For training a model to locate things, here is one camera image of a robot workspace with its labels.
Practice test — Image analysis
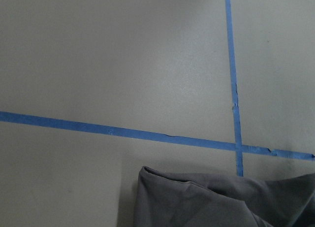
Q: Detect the dark brown t-shirt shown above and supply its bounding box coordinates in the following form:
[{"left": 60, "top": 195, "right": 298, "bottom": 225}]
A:
[{"left": 133, "top": 166, "right": 315, "bottom": 227}]

